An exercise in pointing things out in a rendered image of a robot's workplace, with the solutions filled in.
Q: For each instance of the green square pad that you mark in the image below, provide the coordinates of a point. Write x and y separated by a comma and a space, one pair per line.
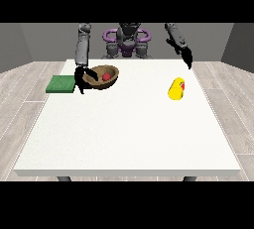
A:
61, 84

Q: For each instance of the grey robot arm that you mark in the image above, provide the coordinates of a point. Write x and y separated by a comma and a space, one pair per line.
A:
82, 48
175, 36

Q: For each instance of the small red ball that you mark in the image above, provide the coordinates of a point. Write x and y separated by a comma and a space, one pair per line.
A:
106, 77

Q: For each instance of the grey robot trunk purple rings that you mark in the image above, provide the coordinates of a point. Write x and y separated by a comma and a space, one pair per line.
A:
127, 43

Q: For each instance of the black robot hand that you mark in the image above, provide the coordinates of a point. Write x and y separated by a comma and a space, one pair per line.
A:
186, 54
79, 78

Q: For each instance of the brown wooden bowl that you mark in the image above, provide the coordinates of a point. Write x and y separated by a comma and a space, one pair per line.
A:
105, 82

